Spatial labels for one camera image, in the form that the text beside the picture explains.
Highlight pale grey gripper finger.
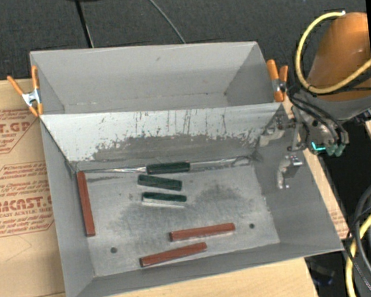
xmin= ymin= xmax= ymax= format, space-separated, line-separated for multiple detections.
xmin=274 ymin=153 xmax=307 ymax=191
xmin=256 ymin=114 xmax=289 ymax=148

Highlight grey metal bin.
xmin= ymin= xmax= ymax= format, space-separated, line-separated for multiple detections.
xmin=29 ymin=18 xmax=348 ymax=297

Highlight red-brown flat block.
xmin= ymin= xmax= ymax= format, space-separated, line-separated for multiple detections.
xmin=76 ymin=169 xmax=97 ymax=238
xmin=137 ymin=241 xmax=210 ymax=269
xmin=167 ymin=222 xmax=237 ymax=243

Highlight dark green flat block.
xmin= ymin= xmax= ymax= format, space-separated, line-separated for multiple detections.
xmin=140 ymin=187 xmax=190 ymax=214
xmin=145 ymin=159 xmax=192 ymax=177
xmin=136 ymin=169 xmax=184 ymax=196

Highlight brown cardboard board red print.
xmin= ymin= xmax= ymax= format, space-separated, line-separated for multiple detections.
xmin=0 ymin=40 xmax=354 ymax=297

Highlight black cylinder on white bracket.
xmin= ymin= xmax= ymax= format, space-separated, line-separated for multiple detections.
xmin=353 ymin=105 xmax=371 ymax=123

